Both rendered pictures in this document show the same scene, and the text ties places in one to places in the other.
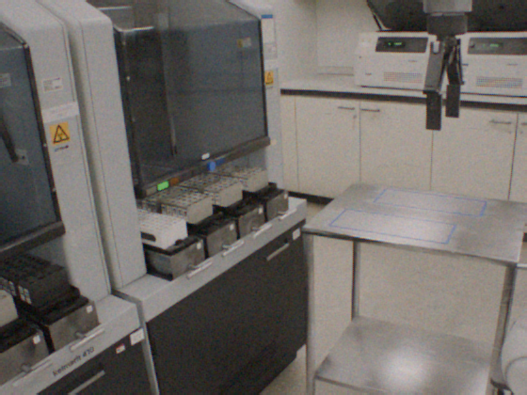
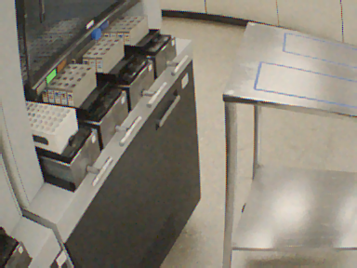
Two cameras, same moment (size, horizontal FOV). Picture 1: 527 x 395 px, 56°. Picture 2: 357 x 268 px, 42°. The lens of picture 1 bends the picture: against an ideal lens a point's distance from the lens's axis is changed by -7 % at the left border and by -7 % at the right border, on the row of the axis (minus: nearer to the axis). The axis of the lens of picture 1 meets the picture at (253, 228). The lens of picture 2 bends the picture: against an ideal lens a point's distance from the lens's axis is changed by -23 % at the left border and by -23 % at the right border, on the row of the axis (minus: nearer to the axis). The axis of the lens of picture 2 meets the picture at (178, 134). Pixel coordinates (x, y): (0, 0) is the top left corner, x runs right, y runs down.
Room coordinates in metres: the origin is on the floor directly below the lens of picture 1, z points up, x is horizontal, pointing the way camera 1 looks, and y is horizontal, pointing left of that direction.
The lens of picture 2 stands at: (0.38, 0.20, 1.51)
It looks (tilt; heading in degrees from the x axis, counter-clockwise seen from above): 36 degrees down; 347
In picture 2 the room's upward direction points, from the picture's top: 5 degrees counter-clockwise
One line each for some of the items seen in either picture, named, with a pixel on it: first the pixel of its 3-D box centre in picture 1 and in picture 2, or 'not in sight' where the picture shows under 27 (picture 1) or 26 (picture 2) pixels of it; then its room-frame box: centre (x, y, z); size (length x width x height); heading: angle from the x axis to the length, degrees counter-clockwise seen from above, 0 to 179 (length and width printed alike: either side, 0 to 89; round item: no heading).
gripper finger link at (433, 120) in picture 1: (434, 112); not in sight; (0.97, -0.36, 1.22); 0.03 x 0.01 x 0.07; 53
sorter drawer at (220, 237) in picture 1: (148, 218); (24, 101); (1.66, 0.35, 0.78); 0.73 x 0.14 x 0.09; 53
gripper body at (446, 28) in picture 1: (446, 39); not in sight; (1.02, -0.40, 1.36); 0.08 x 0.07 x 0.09; 143
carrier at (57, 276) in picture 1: (47, 287); not in sight; (1.07, 0.50, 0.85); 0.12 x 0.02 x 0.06; 143
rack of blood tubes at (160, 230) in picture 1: (139, 227); (25, 124); (1.45, 0.33, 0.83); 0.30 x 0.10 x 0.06; 53
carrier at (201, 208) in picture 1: (198, 210); (81, 87); (1.51, 0.16, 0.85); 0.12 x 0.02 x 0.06; 143
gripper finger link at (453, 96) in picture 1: (453, 101); not in sight; (1.07, -0.44, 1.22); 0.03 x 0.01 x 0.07; 53
